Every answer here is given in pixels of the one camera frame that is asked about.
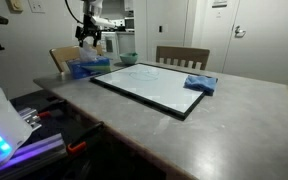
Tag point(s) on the orange black clamp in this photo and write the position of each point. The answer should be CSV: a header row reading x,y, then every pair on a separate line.
x,y
80,144
55,108

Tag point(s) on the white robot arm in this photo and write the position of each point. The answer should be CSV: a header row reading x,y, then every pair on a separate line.
x,y
91,8

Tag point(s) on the white tissue wipe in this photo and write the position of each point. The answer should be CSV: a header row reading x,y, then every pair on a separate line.
x,y
87,53

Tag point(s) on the black framed white board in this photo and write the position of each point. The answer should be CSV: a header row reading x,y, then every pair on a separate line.
x,y
158,87

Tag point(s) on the dark wooden chair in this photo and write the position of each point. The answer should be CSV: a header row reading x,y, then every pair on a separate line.
x,y
182,55

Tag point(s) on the beige thermostat dial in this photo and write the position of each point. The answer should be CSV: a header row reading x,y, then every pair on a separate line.
x,y
15,5

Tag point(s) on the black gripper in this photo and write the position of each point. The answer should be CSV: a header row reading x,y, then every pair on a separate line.
x,y
88,29

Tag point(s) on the aluminium rail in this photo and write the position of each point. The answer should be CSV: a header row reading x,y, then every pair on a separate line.
x,y
28,158

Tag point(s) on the light wooden chair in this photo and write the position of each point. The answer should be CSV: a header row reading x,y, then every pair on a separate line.
x,y
64,54

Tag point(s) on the green bowl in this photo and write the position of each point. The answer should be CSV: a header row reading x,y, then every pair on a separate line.
x,y
129,58

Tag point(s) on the orange black clamp lower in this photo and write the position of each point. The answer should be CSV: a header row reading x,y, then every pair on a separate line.
x,y
80,144

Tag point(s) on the blue folded cloth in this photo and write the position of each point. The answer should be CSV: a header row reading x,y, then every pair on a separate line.
x,y
201,83

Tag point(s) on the white door with handle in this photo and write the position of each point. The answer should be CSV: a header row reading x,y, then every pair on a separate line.
x,y
258,46

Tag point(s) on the white wall switch plate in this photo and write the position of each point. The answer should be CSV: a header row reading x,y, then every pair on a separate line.
x,y
36,6

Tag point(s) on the blue tissue box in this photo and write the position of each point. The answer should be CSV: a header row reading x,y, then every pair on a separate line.
x,y
81,69

